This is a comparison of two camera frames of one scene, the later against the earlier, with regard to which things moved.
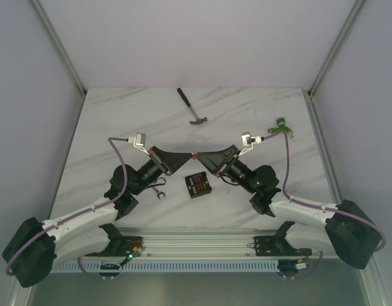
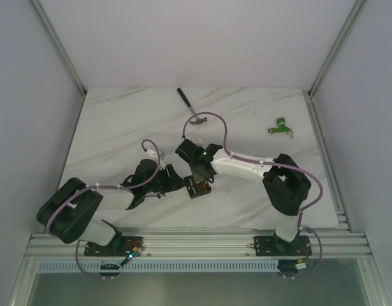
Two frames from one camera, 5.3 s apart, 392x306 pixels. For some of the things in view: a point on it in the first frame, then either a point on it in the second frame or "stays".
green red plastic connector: (282, 127) stays
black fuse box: (197, 185) stays
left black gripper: (160, 161) to (167, 180)
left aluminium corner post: (59, 48) stays
